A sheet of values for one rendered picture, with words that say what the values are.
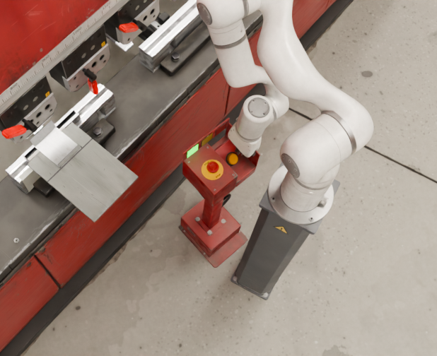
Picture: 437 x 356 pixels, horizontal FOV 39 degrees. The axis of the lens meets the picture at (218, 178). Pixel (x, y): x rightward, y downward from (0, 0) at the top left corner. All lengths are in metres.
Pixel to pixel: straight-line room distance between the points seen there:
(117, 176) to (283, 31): 0.67
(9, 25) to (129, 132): 0.74
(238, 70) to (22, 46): 0.55
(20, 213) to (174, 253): 0.99
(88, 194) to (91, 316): 1.02
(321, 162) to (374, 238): 1.53
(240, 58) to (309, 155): 0.37
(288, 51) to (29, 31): 0.56
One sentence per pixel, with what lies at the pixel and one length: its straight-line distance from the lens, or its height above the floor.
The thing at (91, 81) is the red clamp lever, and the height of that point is 1.22.
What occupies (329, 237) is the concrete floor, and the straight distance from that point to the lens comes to 2.86.
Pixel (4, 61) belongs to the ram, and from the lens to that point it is 1.44.
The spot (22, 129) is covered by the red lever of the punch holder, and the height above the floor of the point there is 1.28.
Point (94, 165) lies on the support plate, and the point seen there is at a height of 1.00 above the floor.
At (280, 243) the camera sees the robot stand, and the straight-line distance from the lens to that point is 2.01.
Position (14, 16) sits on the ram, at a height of 1.59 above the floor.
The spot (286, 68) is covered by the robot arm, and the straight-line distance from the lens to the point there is 1.42.
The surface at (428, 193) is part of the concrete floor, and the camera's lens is 3.08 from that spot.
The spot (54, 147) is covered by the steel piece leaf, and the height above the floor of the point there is 1.00.
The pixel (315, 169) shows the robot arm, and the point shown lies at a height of 1.39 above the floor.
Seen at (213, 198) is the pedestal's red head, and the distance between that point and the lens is 2.05.
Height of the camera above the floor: 2.67
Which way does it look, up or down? 68 degrees down
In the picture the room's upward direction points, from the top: 10 degrees clockwise
